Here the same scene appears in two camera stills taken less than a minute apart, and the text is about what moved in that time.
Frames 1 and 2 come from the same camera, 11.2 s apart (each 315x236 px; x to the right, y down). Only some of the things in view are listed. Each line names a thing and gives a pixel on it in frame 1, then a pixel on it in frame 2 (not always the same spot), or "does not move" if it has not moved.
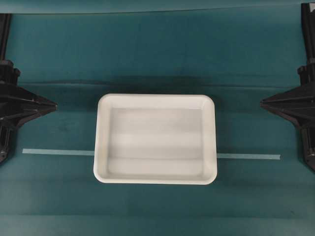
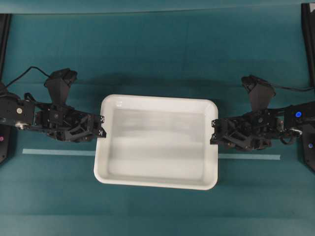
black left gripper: [18, 105] -> [64, 123]
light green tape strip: [91, 152] does not move
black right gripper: [298, 104] -> [253, 131]
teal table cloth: [241, 52] does not move
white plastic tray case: [155, 138] does not move
